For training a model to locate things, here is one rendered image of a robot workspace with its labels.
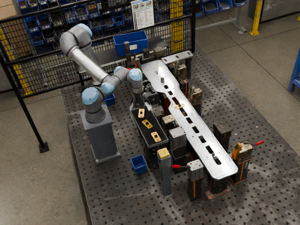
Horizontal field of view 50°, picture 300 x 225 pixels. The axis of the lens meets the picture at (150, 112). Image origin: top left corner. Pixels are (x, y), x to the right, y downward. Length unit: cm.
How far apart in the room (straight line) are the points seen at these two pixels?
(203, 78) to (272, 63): 173
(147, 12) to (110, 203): 177
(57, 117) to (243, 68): 256
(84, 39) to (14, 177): 202
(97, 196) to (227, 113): 132
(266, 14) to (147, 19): 262
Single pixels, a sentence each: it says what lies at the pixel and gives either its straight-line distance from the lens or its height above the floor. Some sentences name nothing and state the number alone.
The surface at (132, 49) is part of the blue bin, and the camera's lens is 304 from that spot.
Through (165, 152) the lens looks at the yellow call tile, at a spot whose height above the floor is 116.
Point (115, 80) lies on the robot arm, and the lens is 197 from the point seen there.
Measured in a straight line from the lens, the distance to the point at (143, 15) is 314.
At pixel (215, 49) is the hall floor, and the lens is 495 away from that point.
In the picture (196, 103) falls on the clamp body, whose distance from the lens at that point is 262.
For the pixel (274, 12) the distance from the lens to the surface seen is 547.
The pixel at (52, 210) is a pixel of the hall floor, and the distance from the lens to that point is 332.
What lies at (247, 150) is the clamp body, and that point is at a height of 106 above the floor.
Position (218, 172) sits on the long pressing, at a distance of 210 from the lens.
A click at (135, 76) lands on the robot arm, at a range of 195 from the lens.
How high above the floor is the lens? 270
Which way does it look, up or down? 44 degrees down
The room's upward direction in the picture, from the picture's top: 6 degrees counter-clockwise
